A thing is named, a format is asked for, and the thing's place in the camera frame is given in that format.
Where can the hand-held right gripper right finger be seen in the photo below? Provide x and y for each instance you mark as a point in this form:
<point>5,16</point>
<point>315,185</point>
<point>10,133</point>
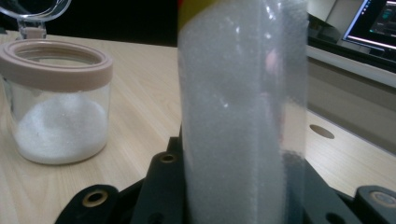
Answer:
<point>314,205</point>

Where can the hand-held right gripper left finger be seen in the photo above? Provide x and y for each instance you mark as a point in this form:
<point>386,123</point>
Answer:
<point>162,186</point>

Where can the clear jar with beige rim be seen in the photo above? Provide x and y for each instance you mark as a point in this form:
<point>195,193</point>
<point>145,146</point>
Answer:
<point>62,77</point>

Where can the light wooden desk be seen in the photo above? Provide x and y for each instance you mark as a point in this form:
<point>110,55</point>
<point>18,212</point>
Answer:
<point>348,93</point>

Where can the computer monitor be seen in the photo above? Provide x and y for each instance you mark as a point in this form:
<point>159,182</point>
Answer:
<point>373,21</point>

